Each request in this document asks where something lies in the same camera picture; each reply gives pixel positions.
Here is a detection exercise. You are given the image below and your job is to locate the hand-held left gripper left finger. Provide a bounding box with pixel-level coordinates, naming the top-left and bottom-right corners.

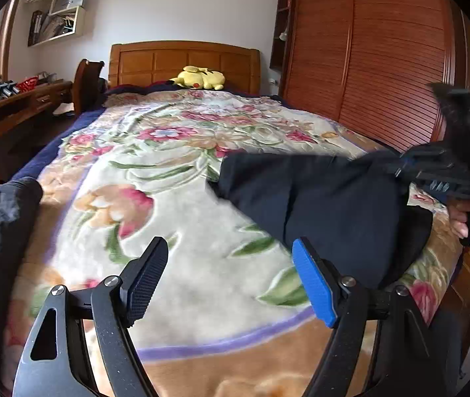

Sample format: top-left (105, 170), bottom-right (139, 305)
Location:
top-left (12, 237), bottom-right (169, 397)

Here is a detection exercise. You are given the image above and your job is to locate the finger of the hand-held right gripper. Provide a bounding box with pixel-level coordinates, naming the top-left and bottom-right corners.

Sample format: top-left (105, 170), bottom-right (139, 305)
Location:
top-left (386, 149), bottom-right (428, 178)

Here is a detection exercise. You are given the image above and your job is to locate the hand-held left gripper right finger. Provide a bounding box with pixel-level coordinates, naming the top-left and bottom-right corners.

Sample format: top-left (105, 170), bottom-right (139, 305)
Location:
top-left (292, 238), bottom-right (461, 397)

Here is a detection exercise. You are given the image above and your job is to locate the black garment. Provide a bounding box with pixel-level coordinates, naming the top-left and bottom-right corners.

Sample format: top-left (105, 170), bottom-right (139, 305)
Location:
top-left (206, 151), bottom-right (434, 290)

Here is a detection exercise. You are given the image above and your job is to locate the floral blanket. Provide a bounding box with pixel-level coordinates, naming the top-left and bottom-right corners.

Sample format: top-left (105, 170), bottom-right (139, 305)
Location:
top-left (1, 89), bottom-right (465, 397)

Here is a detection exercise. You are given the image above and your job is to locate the wooden louvred wardrobe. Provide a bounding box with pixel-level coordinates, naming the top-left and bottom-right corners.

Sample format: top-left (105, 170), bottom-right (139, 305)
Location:
top-left (278, 0), bottom-right (470, 174)

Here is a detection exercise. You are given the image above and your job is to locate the wooden open shelf unit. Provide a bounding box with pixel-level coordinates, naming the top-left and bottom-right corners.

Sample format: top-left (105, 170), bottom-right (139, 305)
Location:
top-left (269, 0), bottom-right (294, 71)

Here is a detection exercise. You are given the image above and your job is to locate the wooden chair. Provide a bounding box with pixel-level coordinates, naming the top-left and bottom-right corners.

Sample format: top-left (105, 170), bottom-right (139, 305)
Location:
top-left (72, 59), bottom-right (105, 117)

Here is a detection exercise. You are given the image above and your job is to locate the yellow plush toy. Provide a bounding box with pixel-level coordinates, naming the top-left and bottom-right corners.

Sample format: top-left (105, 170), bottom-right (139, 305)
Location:
top-left (167, 65), bottom-right (225, 91)

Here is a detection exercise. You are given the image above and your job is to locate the wooden desk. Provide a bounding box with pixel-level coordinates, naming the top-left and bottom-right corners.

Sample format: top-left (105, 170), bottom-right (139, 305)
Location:
top-left (0, 80), bottom-right (74, 199)

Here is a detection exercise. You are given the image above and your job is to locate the wooden bed headboard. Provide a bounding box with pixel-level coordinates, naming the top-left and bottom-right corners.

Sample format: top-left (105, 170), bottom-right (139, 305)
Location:
top-left (108, 41), bottom-right (261, 96)

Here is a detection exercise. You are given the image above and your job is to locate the red basket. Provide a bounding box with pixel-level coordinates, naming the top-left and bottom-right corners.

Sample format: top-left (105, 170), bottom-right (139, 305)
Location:
top-left (17, 76), bottom-right (41, 92)

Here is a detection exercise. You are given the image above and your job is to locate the white wall shelf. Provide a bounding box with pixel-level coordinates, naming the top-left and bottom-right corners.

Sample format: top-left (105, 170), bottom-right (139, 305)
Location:
top-left (26, 0), bottom-right (95, 47)

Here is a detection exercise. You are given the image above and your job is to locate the wooden window frame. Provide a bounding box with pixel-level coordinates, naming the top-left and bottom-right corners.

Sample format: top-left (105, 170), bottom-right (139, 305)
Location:
top-left (0, 0), bottom-right (23, 85)

